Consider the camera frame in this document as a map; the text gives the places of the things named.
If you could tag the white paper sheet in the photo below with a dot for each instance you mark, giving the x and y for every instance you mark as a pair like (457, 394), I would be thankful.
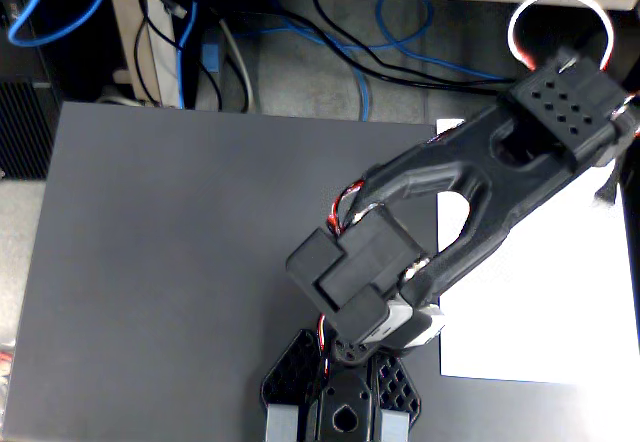
(550, 312)

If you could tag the grey table clamp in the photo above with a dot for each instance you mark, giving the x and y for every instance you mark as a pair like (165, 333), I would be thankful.
(281, 422)
(395, 424)

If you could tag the black lattice robot base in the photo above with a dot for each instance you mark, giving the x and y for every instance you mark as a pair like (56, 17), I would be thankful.
(345, 392)

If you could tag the beige desk leg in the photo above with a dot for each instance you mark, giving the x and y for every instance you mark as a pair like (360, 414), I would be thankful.
(160, 67)

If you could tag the blue plug connector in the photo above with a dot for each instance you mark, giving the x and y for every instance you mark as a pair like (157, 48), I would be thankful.
(211, 58)

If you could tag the black computer tower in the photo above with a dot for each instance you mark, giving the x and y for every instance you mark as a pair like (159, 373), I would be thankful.
(22, 127)

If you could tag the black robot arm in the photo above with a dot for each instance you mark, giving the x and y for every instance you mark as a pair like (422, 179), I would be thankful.
(525, 187)

